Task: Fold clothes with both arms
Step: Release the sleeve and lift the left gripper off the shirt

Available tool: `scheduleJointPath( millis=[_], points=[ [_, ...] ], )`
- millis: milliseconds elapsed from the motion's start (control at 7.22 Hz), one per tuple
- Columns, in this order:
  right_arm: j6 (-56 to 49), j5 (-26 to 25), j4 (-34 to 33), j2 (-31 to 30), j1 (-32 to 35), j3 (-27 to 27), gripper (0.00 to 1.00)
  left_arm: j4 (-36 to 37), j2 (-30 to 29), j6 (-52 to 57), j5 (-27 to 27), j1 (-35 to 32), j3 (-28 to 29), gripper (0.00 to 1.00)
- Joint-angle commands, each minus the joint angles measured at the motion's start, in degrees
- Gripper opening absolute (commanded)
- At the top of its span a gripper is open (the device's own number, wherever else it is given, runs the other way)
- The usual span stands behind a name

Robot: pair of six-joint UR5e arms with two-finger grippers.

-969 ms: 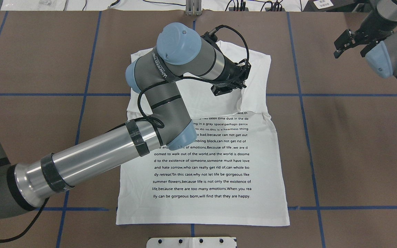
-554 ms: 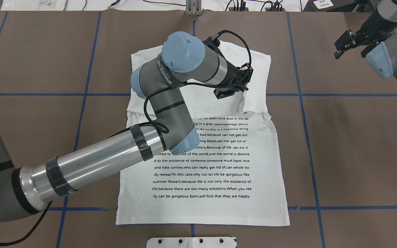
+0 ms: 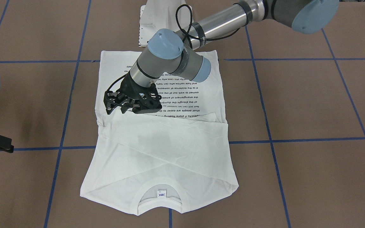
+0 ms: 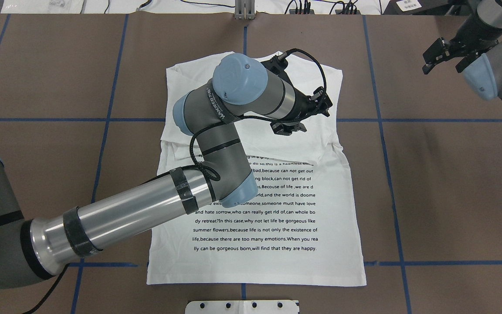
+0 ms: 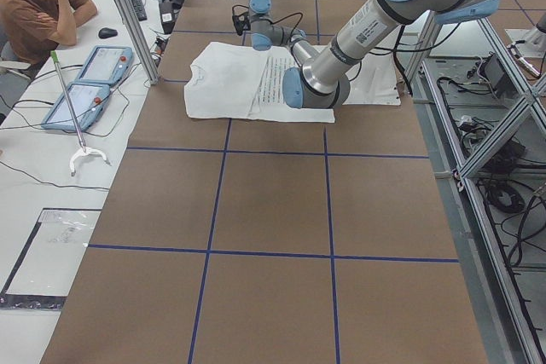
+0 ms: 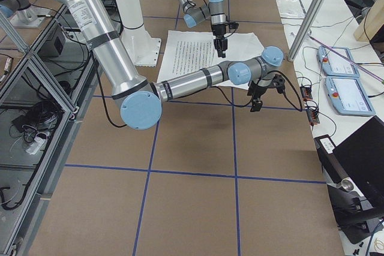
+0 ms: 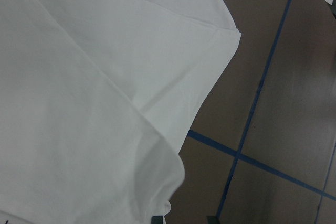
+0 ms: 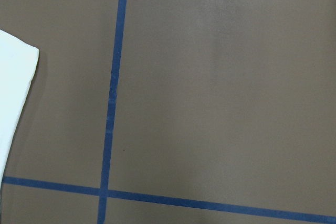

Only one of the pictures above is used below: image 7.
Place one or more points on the white printed t-shirt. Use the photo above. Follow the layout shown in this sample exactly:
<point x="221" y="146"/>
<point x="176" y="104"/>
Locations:
<point x="97" y="97"/>

